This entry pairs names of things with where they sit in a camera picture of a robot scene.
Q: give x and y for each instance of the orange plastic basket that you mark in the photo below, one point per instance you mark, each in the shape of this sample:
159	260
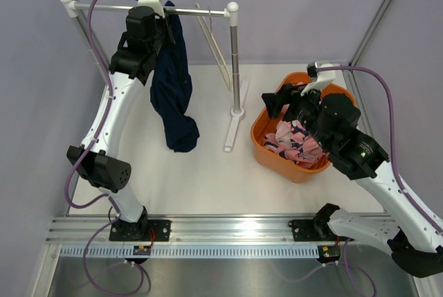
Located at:
263	125

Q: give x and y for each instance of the cream plastic hanger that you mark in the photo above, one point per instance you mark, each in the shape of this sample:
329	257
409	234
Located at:
205	23

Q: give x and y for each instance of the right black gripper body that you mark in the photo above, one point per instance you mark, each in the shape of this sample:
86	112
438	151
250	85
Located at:
306	107

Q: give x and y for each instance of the white clothes rack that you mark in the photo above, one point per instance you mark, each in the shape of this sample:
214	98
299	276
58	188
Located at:
239	87

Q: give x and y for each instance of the slotted cable duct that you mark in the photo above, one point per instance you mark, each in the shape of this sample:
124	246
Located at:
206	251

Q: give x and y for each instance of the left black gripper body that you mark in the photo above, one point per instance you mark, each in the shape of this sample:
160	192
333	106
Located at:
162	38

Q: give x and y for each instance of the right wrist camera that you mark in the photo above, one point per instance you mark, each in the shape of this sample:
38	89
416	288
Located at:
321	75

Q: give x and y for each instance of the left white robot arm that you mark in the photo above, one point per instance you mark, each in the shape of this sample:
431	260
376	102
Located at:
96	159

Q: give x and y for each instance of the navy blue shorts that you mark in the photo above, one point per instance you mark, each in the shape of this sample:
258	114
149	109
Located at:
171	91

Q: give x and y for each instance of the aluminium mounting rail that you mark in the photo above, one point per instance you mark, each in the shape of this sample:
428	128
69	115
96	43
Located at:
185	229

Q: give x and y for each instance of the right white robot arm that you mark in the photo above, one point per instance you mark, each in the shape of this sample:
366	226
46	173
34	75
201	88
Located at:
410	239

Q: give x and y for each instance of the pink patterned shorts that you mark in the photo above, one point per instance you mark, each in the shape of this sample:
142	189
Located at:
291	141

